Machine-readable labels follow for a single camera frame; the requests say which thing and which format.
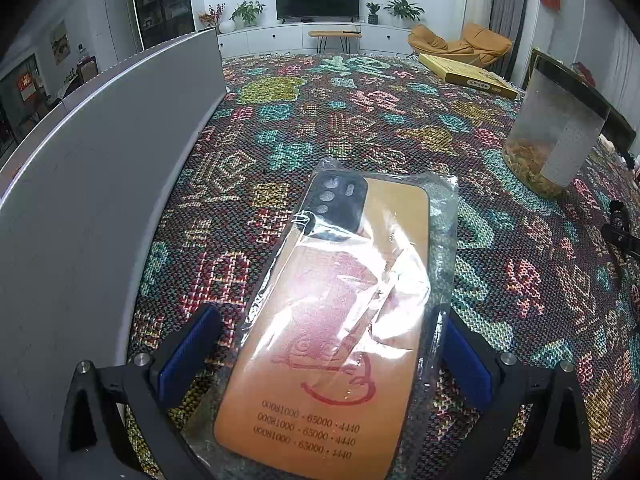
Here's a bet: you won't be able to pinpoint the large leafy potted plant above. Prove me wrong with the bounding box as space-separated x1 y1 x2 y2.
384 0 426 28

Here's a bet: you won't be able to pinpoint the dining chair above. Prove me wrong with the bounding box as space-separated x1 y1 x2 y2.
75 55 98 83

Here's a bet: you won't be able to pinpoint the black television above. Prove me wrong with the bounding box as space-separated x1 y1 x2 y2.
274 0 362 23

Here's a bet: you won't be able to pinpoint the framed wall picture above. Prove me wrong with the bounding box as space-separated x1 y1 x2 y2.
50 20 71 63

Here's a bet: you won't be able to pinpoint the white cardboard box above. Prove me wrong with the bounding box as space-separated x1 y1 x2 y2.
0 27 228 441

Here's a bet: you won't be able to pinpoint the orange lounge chair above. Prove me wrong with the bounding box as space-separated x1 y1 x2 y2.
407 22 513 68

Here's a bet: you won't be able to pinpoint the yellow flat box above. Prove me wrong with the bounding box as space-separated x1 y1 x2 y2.
417 52 521 99

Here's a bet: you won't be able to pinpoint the red hanging sign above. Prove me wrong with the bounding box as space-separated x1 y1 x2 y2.
17 71 38 103

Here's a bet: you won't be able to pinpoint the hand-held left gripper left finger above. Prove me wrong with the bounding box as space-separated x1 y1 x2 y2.
59 304 223 480

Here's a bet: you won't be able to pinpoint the orange phone case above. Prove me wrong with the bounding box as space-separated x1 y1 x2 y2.
185 157 461 480

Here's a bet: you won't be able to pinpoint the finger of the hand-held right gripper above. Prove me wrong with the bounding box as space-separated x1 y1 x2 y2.
600 199 640 261

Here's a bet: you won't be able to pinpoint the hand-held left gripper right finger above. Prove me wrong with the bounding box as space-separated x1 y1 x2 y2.
435 305 593 480

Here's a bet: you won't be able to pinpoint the white television cabinet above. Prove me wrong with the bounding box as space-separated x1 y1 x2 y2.
217 22 416 59

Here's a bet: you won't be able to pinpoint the bushy green potted plant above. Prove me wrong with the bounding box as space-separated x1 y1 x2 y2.
230 0 266 28

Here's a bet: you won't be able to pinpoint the colourful patterned woven blanket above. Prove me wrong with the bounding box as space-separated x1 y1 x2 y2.
127 51 640 480

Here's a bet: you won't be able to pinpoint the red flowers in vase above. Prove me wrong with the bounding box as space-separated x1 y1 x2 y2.
199 2 226 28

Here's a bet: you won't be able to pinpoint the dark wooden furniture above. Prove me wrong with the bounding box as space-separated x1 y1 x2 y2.
530 47 638 151

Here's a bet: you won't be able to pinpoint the clear jar black lid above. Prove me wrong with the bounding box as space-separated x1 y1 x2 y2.
502 52 612 200

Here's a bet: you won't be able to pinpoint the dark glass display cabinet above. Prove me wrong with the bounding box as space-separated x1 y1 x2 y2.
131 0 196 51

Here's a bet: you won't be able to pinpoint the grey curtain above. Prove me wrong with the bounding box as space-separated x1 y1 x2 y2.
487 0 532 91

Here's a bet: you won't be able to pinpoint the small wooden bench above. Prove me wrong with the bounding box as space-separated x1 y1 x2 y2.
307 30 362 54

